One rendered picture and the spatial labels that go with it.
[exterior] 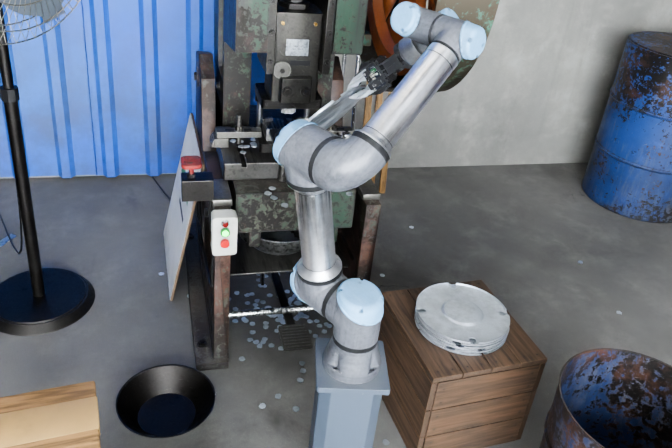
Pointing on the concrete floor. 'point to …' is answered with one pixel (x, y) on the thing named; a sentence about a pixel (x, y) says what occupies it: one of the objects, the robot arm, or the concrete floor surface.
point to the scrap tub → (611, 402)
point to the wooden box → (455, 382)
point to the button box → (218, 234)
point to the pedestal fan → (36, 324)
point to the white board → (180, 211)
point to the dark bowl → (165, 401)
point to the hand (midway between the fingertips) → (352, 92)
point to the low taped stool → (51, 418)
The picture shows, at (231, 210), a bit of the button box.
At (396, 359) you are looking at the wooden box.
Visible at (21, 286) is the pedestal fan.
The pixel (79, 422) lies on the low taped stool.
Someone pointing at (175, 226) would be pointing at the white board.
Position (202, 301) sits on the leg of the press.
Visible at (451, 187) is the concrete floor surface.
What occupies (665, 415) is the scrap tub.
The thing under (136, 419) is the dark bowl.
